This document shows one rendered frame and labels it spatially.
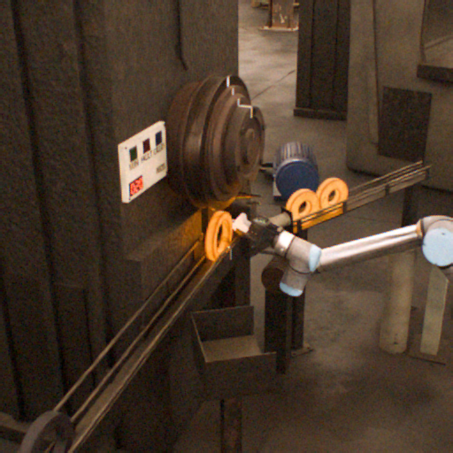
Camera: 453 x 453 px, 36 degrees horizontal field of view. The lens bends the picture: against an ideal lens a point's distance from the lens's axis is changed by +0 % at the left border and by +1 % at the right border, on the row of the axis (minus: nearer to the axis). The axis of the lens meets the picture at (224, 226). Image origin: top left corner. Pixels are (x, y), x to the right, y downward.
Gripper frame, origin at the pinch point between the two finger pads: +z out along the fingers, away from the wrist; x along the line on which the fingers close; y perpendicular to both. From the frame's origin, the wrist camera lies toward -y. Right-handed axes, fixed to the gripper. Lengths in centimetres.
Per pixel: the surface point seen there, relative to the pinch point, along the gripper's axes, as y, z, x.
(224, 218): 7.9, -0.1, 11.6
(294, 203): 4.4, -16.1, -28.5
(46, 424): 1, -3, 122
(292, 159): -51, 21, -189
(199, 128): 46, 12, 32
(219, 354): -7, -26, 62
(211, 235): 4.6, -0.2, 21.0
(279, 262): -16.0, -21.2, -15.1
